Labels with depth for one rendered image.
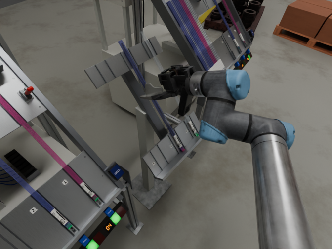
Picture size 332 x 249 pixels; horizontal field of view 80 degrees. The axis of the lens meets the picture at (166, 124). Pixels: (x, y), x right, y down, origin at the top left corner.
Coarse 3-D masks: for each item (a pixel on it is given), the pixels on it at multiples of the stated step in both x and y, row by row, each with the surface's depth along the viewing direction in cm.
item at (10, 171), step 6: (0, 162) 56; (6, 168) 56; (12, 174) 57; (18, 180) 58; (24, 180) 58; (24, 186) 58; (30, 186) 59; (30, 192) 59; (36, 192) 60; (36, 198) 59; (42, 198) 60; (42, 204) 60; (48, 204) 61; (48, 210) 61; (54, 210) 61; (60, 216) 62; (66, 222) 63
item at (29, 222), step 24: (72, 168) 67; (96, 168) 72; (48, 192) 62; (72, 192) 66; (96, 192) 71; (24, 216) 58; (48, 216) 61; (72, 216) 65; (0, 240) 54; (24, 240) 57; (48, 240) 60
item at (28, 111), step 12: (0, 60) 61; (0, 72) 60; (12, 72) 62; (0, 84) 60; (12, 84) 61; (24, 84) 63; (12, 96) 61; (0, 108) 59; (24, 108) 62; (36, 108) 64; (0, 120) 58; (12, 120) 60; (24, 120) 62; (0, 132) 58
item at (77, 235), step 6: (114, 192) 74; (120, 192) 74; (108, 198) 73; (114, 198) 72; (108, 204) 70; (102, 210) 69; (96, 216) 67; (90, 222) 66; (84, 228) 65; (78, 234) 63; (72, 240) 62; (66, 246) 62; (72, 246) 62
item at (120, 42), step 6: (120, 42) 72; (126, 48) 73; (126, 54) 73; (132, 60) 75; (132, 66) 75; (138, 72) 76; (144, 84) 77; (156, 102) 80; (156, 108) 81; (162, 114) 81; (168, 126) 83; (174, 132) 85; (180, 150) 87
